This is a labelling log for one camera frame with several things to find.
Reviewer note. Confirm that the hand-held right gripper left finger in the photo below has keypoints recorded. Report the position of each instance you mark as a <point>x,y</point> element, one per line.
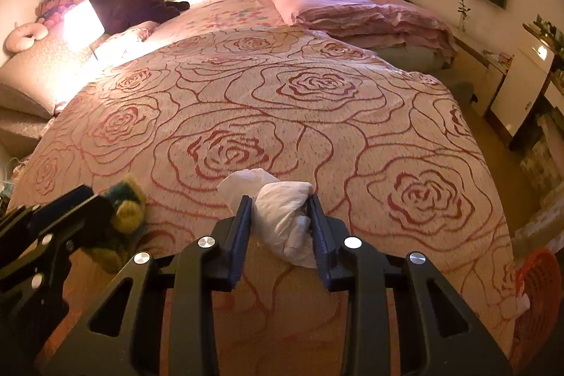
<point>240,244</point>

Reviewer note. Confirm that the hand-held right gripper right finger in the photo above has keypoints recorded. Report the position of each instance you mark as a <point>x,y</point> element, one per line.
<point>319,244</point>

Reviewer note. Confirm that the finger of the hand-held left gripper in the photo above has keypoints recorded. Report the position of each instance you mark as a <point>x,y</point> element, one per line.
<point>88,222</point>
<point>66,204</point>

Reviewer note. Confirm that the white tissue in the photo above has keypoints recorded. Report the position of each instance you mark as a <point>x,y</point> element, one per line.
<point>282,217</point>

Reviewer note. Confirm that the red plastic basket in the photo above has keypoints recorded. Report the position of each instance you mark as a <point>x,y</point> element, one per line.
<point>542,270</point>

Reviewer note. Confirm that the rose print bedspread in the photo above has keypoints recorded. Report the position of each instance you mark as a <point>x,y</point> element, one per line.
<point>308,129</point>

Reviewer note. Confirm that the beige patterned pillow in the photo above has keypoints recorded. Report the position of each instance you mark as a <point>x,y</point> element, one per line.
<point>35,72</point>

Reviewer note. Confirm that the pink neck pillow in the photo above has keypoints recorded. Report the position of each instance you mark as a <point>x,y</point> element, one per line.
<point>17,41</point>

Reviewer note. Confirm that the pink flower bouquet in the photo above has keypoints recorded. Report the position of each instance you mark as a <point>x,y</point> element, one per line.
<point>57,6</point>

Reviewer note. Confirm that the dark plush toy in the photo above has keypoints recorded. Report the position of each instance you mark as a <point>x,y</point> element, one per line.
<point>127,6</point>

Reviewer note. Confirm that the folded pink quilt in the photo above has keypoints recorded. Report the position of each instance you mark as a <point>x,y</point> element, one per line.
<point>352,15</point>

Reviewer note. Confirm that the pink floral bed sheet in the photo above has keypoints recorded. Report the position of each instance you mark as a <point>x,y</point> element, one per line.
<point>220,10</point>

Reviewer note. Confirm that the stacked cardboard boxes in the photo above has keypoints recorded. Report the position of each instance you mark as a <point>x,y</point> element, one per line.
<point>546,155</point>

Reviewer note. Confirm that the white low desk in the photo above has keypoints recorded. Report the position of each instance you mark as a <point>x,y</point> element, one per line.
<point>489,67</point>

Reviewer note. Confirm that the white cabinet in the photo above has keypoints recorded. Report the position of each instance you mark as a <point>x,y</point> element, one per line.
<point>524,85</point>

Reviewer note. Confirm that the single rose in vase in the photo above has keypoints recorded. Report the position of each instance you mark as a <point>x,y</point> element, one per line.
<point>462,6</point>

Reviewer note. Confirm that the row of cosmetic bottles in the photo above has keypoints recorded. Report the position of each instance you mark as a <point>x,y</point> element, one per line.
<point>544,28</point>

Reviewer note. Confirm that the grey bed frame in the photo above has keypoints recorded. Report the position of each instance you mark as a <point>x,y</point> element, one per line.
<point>462,90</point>

